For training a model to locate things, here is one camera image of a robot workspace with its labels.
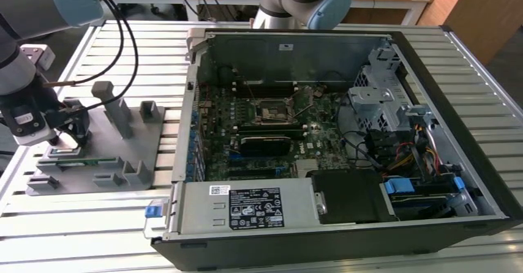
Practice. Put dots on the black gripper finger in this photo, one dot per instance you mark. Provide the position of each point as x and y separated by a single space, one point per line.
55 141
82 126

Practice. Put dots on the thin metal locking lever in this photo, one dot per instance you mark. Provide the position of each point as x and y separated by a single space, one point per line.
249 89

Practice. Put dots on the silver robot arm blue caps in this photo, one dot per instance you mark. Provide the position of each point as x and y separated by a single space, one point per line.
78 6

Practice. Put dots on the CPU socket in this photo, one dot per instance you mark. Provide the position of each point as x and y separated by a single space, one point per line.
272 112

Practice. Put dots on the green RAM stick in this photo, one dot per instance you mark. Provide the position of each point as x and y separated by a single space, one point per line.
87 162

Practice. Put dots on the grey parts rack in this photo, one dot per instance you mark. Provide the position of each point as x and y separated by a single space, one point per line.
102 163

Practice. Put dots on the blue case latch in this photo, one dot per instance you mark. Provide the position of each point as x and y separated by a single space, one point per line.
153 211

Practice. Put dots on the black office chair base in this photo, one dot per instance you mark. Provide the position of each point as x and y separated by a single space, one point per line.
121 10

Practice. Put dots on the silver power supply unit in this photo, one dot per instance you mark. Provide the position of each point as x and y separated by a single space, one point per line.
197 193

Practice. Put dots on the blue expansion slot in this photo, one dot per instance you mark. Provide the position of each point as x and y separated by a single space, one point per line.
234 156

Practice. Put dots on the grey case latch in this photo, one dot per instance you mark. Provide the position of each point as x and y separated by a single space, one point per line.
196 38

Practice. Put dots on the black expansion slot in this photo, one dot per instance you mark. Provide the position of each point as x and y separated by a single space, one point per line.
252 172

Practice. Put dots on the small graphics card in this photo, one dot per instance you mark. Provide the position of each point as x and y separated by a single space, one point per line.
266 147

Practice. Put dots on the silver finned heatsink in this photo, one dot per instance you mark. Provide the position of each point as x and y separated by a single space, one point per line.
308 166

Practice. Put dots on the coin cell battery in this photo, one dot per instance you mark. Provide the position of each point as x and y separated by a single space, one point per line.
318 91

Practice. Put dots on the green motherboard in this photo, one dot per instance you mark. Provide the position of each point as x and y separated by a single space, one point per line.
332 150

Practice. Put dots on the black PC case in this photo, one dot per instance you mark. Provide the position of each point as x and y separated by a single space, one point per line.
286 251

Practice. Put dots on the black plastic air shroud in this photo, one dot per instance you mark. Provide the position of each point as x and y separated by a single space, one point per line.
348 193

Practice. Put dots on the silver metal drive cage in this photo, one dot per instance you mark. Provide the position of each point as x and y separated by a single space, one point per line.
370 97

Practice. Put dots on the hard disk in blue carrier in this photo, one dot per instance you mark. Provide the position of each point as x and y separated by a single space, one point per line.
398 187

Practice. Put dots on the wooden cabinet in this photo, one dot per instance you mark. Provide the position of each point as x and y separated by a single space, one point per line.
490 16

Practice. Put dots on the black-faced white wrist camera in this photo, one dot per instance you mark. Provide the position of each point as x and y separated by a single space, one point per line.
33 132

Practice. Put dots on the plain white wrist camera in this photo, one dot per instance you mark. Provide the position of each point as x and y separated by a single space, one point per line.
45 57

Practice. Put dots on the grey plastic bracket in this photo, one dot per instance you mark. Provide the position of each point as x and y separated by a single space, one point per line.
417 111

